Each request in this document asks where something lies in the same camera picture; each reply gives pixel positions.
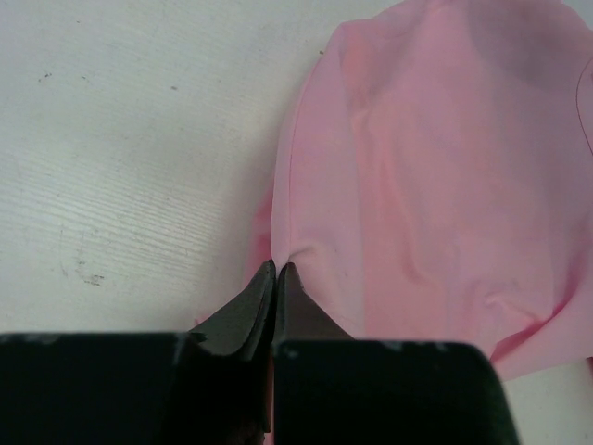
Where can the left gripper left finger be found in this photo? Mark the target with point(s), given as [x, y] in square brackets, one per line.
[207, 385]

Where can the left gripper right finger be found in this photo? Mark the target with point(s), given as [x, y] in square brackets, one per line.
[330, 388]

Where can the pink t shirt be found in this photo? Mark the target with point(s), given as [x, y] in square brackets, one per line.
[434, 180]

